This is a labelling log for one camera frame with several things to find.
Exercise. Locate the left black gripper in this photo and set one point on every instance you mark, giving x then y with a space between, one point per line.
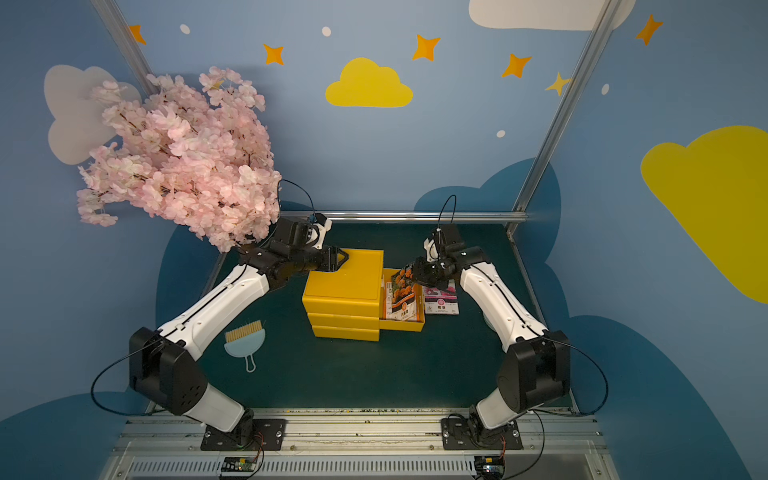
327 259

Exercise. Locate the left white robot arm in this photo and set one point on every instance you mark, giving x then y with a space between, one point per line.
163 364

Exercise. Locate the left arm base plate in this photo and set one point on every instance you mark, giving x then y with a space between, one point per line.
249 435

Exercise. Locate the pink flower seed bag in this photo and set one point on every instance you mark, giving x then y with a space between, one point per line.
441 302

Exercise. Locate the yellow three-drawer cabinet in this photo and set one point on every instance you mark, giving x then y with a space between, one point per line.
347 298

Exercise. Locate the yellow bottom drawer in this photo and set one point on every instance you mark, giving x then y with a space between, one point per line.
331 332

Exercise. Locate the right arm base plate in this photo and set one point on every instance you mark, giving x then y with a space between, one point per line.
462 433

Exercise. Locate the green circuit board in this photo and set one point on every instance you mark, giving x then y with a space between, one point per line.
488 468
238 468

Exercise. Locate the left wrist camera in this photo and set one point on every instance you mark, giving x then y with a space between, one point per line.
319 228

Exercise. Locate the aluminium frame post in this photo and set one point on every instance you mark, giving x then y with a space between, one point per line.
118 28
589 58

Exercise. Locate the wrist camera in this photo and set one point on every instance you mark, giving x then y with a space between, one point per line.
431 250
319 228

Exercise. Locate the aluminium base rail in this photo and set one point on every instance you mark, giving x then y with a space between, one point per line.
361 444

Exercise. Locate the right green circuit board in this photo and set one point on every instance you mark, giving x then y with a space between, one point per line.
488 468

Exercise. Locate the left green circuit board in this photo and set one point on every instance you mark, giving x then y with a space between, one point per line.
238 468

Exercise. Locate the rear horizontal aluminium bar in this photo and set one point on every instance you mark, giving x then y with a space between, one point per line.
426 217

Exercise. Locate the right aluminium frame post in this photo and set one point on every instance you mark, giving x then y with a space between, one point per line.
589 58

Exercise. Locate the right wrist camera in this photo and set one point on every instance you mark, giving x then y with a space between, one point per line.
431 250

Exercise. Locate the marigold flower seed bag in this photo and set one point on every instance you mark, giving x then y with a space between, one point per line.
402 296

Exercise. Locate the pink cherry blossom tree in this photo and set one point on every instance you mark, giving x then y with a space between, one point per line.
200 158

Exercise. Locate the left aluminium frame post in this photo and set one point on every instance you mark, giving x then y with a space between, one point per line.
118 28

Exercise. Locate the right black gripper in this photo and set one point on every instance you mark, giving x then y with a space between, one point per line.
417 275

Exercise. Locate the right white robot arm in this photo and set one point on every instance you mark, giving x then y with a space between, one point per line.
536 368

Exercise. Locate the light blue hand brush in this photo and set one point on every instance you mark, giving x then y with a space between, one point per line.
243 342

